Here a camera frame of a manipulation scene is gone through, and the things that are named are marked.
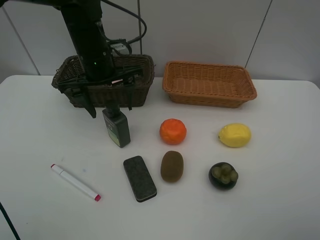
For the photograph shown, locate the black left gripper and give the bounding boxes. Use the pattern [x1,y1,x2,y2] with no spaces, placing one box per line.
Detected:
[56,66,143,119]

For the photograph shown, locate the dark green ink bottle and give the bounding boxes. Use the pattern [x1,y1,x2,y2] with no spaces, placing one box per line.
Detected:
[102,101,131,148]

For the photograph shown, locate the orange mandarin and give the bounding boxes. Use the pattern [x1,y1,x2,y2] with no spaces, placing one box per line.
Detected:
[159,118,187,145]

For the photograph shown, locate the white marker pink caps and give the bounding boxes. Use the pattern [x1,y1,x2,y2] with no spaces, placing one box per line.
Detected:
[50,164,102,202]

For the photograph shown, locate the brown kiwi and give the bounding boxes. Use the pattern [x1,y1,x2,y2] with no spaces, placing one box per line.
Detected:
[160,150,184,183]

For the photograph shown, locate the grey felt board eraser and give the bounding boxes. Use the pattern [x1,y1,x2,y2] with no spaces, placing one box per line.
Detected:
[123,155,157,203]

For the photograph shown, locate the yellow lemon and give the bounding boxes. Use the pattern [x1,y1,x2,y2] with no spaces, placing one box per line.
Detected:
[218,123,252,148]

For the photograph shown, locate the dark mangosteen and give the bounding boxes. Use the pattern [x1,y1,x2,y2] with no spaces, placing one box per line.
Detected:
[208,162,239,191]

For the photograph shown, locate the pink bottle white cap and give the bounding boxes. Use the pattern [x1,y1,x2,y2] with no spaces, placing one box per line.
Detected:
[111,79,123,84]

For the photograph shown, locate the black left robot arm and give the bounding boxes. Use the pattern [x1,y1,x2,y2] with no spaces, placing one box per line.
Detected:
[49,0,143,118]

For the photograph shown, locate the dark brown wicker basket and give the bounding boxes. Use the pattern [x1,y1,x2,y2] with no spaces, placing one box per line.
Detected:
[51,54,155,108]

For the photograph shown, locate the orange wicker basket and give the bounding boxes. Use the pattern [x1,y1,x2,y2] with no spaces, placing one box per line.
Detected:
[162,61,258,108]

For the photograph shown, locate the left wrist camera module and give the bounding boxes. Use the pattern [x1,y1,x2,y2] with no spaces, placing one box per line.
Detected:
[107,39,132,56]

